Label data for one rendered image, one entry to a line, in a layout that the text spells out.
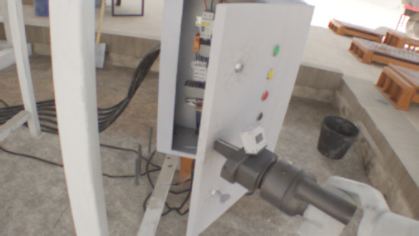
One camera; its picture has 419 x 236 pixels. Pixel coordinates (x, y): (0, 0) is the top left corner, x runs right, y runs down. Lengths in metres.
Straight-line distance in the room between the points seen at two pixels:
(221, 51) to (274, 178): 0.23
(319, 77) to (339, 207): 2.97
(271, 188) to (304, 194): 0.06
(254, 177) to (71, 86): 0.37
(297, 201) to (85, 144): 0.41
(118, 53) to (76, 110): 3.02
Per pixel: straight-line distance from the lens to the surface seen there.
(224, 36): 0.45
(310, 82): 3.37
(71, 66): 0.53
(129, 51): 3.48
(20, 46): 2.03
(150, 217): 1.35
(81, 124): 0.56
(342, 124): 2.61
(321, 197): 0.45
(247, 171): 0.50
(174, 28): 0.83
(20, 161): 2.19
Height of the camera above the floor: 1.31
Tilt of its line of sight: 31 degrees down
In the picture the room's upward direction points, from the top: 9 degrees clockwise
